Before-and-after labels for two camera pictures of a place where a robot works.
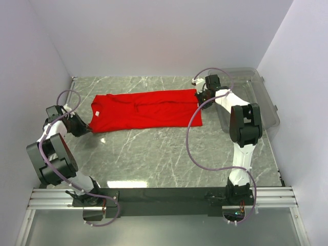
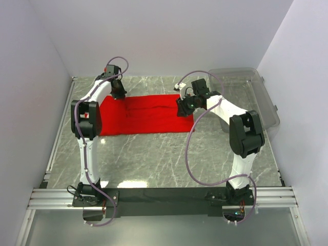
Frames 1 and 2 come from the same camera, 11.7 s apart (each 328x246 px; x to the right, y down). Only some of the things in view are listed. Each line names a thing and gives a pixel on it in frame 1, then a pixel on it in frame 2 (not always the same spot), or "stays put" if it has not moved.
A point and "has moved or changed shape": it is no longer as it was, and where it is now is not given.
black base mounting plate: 149,201 stays put
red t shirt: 155,109 has moved or changed shape
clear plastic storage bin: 247,83 stays put
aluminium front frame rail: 266,198 stays put
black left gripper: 77,125 -> 117,89
